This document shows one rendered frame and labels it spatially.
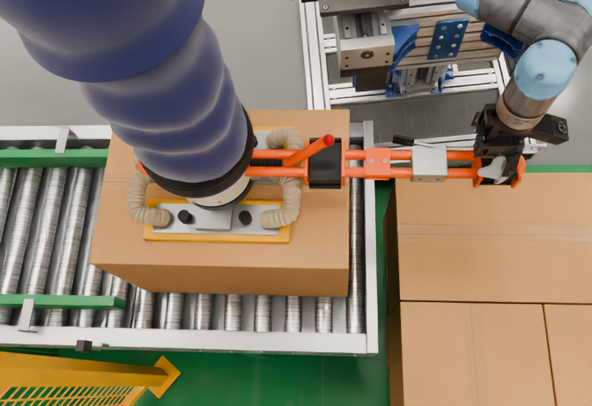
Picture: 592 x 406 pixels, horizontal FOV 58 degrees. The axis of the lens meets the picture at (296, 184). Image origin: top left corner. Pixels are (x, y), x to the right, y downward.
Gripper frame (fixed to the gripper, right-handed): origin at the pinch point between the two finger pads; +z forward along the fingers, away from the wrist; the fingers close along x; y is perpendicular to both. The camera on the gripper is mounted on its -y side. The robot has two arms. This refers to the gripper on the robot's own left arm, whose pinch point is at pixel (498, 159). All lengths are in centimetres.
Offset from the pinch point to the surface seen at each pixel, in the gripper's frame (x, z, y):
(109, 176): -1, 15, 88
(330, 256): 17.4, 14.7, 33.9
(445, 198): -11, 55, 0
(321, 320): 27, 55, 37
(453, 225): -2, 55, -2
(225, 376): 42, 110, 75
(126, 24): 10, -58, 54
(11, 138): -29, 50, 142
